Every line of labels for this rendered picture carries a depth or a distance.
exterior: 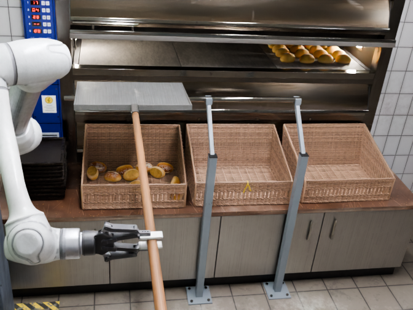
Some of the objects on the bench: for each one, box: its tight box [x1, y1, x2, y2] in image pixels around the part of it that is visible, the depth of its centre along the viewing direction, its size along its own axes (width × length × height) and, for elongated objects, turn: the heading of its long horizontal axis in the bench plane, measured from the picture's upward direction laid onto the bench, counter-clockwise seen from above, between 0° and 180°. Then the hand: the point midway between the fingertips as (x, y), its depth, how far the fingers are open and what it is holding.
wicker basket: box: [185, 123, 294, 207], centre depth 299 cm, size 49×56×28 cm
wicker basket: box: [80, 123, 188, 210], centre depth 288 cm, size 49×56×28 cm
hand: (150, 240), depth 155 cm, fingers closed on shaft, 3 cm apart
